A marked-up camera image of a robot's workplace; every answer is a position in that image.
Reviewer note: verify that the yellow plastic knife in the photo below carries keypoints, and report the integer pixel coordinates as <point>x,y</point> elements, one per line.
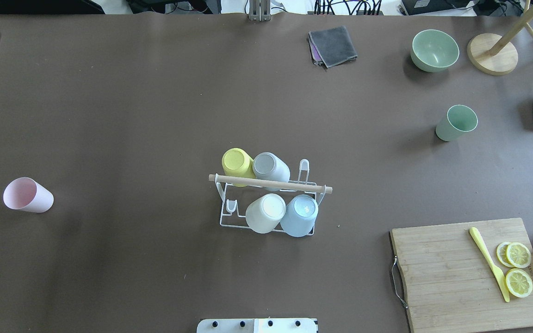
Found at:
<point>496,271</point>

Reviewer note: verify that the light blue plastic cup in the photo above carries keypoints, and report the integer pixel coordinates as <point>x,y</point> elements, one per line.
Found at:
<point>300,216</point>

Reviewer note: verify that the green plastic cup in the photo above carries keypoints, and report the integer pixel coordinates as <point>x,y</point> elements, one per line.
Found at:
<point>460,119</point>

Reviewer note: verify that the green bowl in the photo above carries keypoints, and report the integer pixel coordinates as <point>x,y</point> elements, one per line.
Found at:
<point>434,51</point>

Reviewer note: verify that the wooden cutting board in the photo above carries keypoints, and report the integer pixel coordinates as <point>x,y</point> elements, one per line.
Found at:
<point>449,287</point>

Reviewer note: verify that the grey plastic cup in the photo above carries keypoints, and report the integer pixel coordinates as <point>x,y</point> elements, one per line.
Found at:
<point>267,166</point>

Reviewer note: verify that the lemon slice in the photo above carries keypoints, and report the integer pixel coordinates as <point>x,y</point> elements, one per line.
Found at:
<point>513,255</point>
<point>519,283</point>

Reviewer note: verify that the yellow plastic cup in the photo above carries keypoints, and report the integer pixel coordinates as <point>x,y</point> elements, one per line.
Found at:
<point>237,163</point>

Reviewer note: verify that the cream white plastic cup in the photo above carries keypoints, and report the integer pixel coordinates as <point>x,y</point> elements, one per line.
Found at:
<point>265,213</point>

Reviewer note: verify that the wooden mug tree stand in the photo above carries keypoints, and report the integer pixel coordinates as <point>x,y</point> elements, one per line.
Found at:
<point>495,54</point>

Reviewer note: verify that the white wire cup holder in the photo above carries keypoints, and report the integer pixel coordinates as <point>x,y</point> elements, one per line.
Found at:
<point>232,214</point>

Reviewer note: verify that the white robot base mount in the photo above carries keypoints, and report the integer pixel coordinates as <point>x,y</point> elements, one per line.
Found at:
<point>258,325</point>

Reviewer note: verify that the grey folded cloth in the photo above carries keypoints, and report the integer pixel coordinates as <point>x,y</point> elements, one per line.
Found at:
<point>331,47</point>

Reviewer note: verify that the pink plastic cup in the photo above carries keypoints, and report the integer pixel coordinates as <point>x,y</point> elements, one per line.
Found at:
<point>25,194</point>

